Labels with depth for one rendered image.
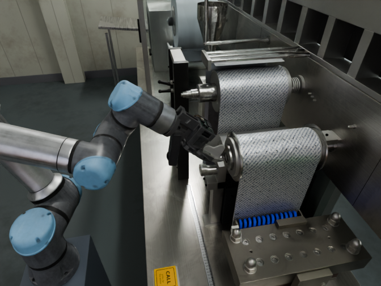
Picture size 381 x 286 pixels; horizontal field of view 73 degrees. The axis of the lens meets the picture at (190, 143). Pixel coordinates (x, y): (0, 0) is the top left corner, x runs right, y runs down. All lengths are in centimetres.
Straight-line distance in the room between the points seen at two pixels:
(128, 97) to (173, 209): 60
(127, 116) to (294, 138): 47
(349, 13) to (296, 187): 51
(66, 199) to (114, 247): 121
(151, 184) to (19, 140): 68
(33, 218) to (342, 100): 95
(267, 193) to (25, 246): 70
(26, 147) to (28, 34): 403
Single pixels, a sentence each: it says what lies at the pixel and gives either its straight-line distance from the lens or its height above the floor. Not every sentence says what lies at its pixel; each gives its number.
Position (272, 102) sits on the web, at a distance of 94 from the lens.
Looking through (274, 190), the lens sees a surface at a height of 115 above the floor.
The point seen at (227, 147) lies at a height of 129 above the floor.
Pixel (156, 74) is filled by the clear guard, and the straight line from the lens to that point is 165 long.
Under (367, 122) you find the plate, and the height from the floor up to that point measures 138.
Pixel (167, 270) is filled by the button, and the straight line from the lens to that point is 92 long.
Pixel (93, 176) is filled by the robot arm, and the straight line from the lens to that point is 56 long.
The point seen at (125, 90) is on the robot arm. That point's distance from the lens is 60.
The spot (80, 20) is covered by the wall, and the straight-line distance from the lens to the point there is 438.
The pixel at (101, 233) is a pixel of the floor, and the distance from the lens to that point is 219.
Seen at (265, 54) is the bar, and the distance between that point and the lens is 96.
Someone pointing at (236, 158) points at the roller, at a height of 128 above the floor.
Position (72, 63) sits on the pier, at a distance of 443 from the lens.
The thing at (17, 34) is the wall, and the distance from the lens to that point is 464.
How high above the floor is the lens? 175
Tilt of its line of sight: 38 degrees down
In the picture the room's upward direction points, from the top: straight up
